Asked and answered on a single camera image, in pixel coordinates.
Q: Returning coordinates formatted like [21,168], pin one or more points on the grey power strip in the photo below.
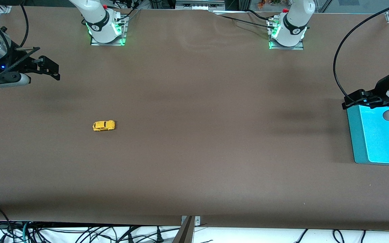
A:
[199,5]

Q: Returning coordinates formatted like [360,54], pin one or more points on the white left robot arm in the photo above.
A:
[292,23]

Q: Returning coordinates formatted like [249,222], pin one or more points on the teal plastic storage bin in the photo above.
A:
[380,141]

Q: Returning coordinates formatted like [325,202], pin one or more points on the yellow toy beetle car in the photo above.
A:
[104,125]

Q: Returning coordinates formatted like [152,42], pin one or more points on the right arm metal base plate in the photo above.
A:
[122,33]

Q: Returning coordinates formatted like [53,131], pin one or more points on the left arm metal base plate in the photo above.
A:
[301,46]

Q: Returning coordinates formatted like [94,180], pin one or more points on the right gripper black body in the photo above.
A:
[18,62]

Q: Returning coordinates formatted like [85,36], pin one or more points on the brown table cover sheet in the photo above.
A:
[194,135]

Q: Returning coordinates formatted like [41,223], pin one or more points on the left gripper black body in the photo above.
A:
[379,88]

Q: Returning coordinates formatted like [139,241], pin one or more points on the small metal clamp bracket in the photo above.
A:
[197,221]

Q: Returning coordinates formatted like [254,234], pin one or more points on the dark brown stand bar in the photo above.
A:
[184,234]

